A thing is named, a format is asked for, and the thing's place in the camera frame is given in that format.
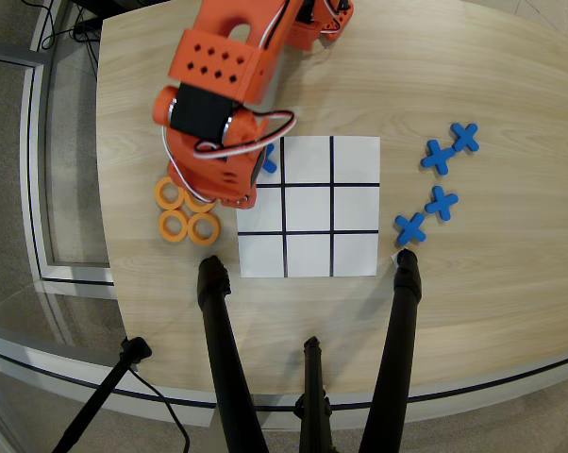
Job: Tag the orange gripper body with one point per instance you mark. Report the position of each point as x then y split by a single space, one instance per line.
235 198

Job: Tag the white tic-tac-toe grid paper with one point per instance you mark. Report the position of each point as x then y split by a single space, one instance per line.
331 207

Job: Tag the small white tape piece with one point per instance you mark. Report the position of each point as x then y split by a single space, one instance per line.
394 258

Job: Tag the thick black tripod leg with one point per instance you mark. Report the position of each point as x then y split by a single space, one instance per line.
222 340
397 340

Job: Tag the slim black stand pole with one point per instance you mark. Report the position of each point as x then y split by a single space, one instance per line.
100 396

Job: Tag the blue foam cross piece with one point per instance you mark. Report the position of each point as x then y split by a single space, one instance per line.
270 162
411 229
438 157
441 203
465 138

